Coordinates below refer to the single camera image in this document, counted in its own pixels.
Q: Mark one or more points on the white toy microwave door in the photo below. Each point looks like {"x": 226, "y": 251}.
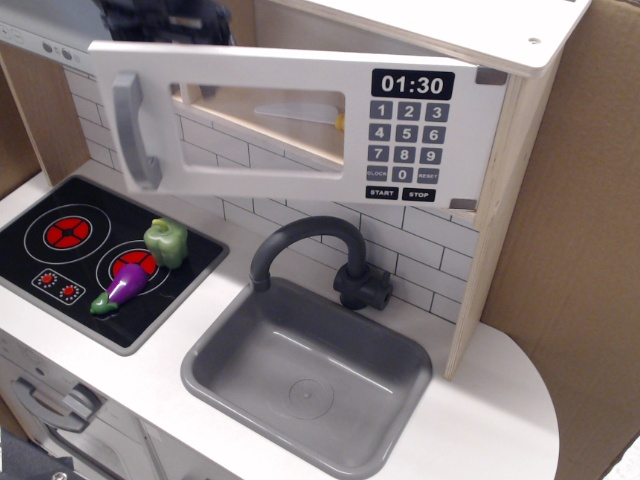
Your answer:
{"x": 418, "y": 130}

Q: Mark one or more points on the wooden microwave cabinet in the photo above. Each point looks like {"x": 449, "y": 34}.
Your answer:
{"x": 442, "y": 261}

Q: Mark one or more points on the grey toy sink basin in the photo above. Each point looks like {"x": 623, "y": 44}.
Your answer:
{"x": 322, "y": 381}

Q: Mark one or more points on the green toy bell pepper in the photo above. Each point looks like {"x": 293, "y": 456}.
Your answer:
{"x": 166, "y": 240}

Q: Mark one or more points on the purple toy eggplant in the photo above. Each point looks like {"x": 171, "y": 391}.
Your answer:
{"x": 130, "y": 280}

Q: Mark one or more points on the brown cardboard panel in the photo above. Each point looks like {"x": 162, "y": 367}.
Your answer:
{"x": 566, "y": 289}

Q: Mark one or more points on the black toy stovetop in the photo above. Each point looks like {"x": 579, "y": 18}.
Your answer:
{"x": 66, "y": 249}

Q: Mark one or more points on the toy oven door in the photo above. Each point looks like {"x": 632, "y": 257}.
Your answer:
{"x": 111, "y": 447}

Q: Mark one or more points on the grey range hood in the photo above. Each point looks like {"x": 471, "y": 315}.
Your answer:
{"x": 60, "y": 31}

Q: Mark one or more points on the toy knife yellow handle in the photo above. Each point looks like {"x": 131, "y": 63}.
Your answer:
{"x": 304, "y": 111}

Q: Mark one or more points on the grey oven door handle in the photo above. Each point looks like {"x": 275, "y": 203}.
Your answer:
{"x": 71, "y": 413}

